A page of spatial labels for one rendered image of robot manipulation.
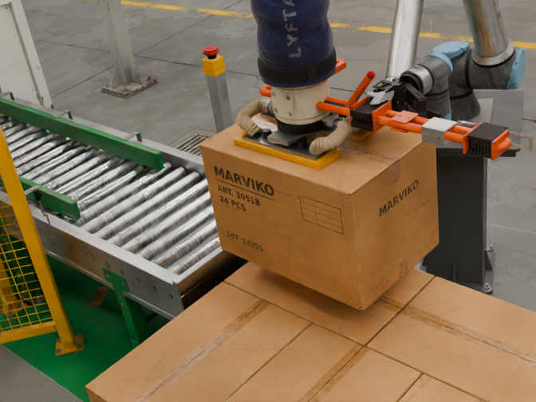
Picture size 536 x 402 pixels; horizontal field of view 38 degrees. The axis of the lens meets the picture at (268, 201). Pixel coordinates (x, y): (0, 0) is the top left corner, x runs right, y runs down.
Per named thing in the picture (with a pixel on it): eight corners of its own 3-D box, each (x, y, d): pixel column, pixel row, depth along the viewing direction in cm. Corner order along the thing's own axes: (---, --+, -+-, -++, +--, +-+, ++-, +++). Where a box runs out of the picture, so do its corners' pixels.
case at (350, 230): (221, 249, 260) (199, 143, 240) (298, 195, 283) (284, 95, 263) (363, 312, 222) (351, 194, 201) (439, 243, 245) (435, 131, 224)
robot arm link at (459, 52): (440, 80, 305) (436, 38, 297) (483, 81, 296) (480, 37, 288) (426, 96, 294) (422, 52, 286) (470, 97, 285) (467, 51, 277)
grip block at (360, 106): (348, 127, 212) (346, 108, 209) (369, 113, 218) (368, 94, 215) (373, 133, 207) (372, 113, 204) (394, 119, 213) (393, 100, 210)
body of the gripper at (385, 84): (372, 110, 221) (396, 94, 228) (398, 116, 216) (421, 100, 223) (371, 85, 217) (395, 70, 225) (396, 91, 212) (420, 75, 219)
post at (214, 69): (238, 252, 375) (201, 59, 324) (247, 246, 379) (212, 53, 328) (248, 257, 371) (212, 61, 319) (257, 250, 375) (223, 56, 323)
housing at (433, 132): (420, 142, 199) (419, 126, 197) (435, 131, 203) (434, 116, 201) (443, 147, 195) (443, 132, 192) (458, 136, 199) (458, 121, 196)
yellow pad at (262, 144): (234, 144, 236) (231, 130, 233) (256, 131, 242) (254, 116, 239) (320, 171, 214) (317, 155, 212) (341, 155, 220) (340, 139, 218)
